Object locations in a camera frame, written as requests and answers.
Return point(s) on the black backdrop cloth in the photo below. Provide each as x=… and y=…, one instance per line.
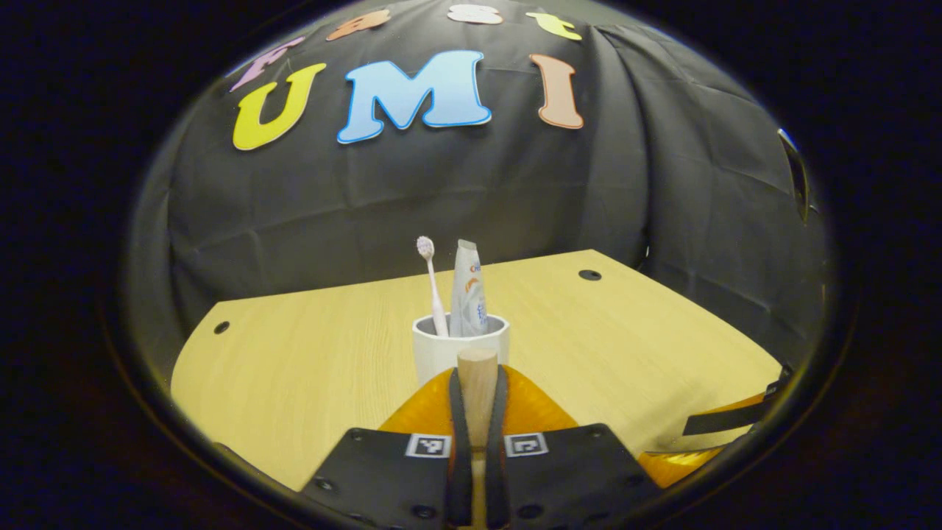
x=441, y=191

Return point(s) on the white toothbrush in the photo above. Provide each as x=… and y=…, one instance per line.
x=434, y=294

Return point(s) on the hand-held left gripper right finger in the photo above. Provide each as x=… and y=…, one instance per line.
x=497, y=456

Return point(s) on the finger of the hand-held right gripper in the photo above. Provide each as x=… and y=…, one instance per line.
x=677, y=464
x=728, y=423

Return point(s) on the white toothpaste tube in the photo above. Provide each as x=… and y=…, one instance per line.
x=469, y=294

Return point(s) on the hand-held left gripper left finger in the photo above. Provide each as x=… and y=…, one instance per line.
x=460, y=456

